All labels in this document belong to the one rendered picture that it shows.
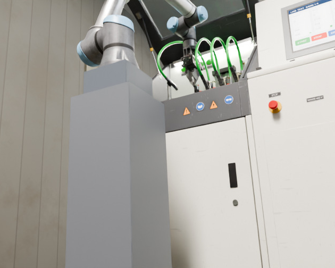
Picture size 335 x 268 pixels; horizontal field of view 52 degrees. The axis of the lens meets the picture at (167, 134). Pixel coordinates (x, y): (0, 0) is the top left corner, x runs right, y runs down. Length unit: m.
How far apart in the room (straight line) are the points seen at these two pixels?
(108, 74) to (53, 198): 2.18
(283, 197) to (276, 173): 0.09
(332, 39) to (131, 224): 1.26
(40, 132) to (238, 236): 2.22
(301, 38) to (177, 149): 0.82
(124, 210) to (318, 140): 0.76
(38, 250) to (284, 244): 2.20
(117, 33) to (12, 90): 1.92
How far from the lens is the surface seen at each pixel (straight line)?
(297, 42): 1.83
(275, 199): 1.38
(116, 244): 1.02
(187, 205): 1.51
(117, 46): 1.27
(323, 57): 1.48
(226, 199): 1.44
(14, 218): 2.96
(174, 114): 1.61
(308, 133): 1.39
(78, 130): 1.16
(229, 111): 1.50
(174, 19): 1.90
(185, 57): 1.89
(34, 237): 3.09
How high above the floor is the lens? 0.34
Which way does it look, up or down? 16 degrees up
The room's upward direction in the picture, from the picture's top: 3 degrees counter-clockwise
